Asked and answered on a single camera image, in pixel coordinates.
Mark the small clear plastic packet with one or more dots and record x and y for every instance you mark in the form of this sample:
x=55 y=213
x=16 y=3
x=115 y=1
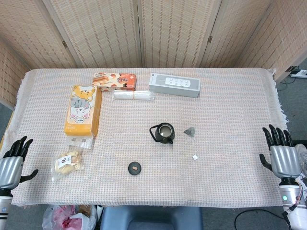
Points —
x=79 y=142

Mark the black teapot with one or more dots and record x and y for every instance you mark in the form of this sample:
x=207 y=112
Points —
x=165 y=136

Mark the yellow cat tissue pack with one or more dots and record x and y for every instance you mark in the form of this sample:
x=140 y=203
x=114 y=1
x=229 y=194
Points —
x=81 y=110

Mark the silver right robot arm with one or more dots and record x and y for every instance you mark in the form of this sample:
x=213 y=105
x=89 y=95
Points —
x=290 y=196

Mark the plastic bag with pink contents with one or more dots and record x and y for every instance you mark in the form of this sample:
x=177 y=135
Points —
x=67 y=218

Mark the clear bag of snacks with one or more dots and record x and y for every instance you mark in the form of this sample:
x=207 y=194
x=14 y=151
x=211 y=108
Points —
x=67 y=165

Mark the white shoe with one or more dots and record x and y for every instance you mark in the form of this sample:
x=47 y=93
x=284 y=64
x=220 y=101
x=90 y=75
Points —
x=302 y=157

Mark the blue grey stool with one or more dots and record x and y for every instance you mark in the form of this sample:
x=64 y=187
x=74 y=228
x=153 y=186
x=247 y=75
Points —
x=151 y=218

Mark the orange snack box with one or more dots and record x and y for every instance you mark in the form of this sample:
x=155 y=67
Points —
x=115 y=81

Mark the brass screen hinge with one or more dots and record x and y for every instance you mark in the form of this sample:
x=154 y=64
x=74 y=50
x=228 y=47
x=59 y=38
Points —
x=210 y=39
x=64 y=43

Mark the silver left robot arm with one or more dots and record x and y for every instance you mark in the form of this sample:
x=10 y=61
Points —
x=4 y=206

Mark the black teapot lid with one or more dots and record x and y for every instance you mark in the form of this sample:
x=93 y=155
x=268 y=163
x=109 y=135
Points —
x=134 y=168

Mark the grey rectangular cardboard box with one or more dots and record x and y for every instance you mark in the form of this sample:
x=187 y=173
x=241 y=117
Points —
x=173 y=86

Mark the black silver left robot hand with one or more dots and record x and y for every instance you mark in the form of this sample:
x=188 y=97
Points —
x=9 y=165

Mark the pink woven tablecloth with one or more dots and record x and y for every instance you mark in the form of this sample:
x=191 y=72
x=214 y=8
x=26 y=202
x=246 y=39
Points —
x=168 y=110

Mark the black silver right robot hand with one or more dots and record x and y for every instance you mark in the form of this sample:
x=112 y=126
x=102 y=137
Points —
x=285 y=160

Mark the woven folding screen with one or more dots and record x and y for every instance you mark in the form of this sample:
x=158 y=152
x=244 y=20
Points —
x=108 y=33

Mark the white power strip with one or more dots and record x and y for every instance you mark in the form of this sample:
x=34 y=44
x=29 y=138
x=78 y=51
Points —
x=299 y=73

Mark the clear plastic straw bundle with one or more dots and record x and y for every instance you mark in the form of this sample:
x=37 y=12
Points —
x=133 y=95

